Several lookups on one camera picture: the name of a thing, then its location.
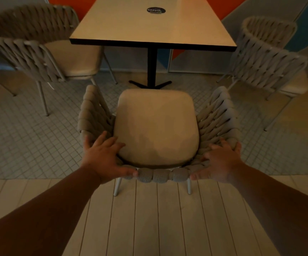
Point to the black oval table sticker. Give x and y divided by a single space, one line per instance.
156 10

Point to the person's right forearm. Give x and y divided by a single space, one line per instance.
279 207

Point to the person's left little finger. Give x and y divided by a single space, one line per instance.
86 142

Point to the person's left thumb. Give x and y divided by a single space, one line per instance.
127 173

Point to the person's left forearm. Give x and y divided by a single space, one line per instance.
44 213

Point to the person's right thumb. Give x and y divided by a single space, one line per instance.
199 173

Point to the beige seat cushion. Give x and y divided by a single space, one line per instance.
297 85
74 59
156 127

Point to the person's right little finger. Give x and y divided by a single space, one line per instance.
238 149

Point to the person's right middle finger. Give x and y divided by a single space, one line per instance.
216 148

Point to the person's left middle finger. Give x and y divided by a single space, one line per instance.
110 142

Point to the person's left hand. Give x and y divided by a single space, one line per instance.
103 162

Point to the person's right hand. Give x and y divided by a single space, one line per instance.
223 165

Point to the beige table with black pedestal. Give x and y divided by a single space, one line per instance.
154 26

